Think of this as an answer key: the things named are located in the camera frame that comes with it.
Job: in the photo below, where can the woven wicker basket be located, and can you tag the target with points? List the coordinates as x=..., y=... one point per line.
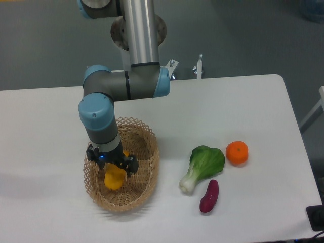
x=138, y=139

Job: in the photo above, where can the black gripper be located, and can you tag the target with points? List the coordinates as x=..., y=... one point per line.
x=127, y=163

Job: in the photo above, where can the orange tangerine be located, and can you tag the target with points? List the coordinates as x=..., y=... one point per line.
x=237, y=152

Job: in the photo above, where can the black device at edge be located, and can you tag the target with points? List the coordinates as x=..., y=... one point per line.
x=315, y=216

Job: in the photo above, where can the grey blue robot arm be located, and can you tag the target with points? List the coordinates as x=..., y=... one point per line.
x=102, y=87

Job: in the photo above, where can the white table leg frame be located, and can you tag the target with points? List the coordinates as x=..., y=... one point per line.
x=315, y=112

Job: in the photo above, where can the blue basket in corner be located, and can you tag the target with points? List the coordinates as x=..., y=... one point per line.
x=312, y=10

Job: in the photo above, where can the green bok choy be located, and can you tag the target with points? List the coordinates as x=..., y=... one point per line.
x=204, y=163

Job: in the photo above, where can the yellow mango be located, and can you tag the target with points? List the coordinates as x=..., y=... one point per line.
x=114, y=177

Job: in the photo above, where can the purple sweet potato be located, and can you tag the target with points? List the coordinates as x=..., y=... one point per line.
x=210, y=198

